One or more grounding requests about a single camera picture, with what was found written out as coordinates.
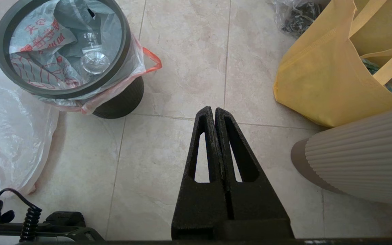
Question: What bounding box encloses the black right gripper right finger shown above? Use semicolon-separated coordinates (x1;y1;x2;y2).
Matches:
215;107;295;239

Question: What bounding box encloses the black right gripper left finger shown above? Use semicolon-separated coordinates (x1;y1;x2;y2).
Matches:
171;107;230;239

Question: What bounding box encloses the white red bag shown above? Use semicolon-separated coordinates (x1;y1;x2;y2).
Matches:
8;0;163;115

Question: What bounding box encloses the grey plastic bin ring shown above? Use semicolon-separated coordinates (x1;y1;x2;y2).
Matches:
0;0;131;99

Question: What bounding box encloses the black round trash bin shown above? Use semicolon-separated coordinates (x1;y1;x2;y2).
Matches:
92;77;145;119

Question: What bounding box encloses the yellow fabric tote bag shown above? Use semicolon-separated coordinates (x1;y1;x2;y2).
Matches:
273;0;392;128

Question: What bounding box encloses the clear bag with black contents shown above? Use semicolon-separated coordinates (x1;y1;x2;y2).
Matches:
270;0;332;38

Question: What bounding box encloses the white plastic bag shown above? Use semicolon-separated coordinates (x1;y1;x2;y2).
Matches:
0;54;60;198

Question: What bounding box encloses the black robot chassis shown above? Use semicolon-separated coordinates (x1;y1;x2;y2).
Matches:
0;199;105;244

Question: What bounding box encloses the dark green patterned item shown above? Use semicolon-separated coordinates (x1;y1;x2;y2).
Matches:
361;58;392;97

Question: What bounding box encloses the crumpled clear plastic bottle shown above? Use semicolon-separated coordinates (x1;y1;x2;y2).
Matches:
80;50;111;76

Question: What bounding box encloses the labelled clear plastic bottle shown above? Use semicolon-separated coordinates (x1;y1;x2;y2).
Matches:
80;31;103;51

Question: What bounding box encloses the black coiled cable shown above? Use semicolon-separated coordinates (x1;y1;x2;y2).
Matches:
0;188;43;243

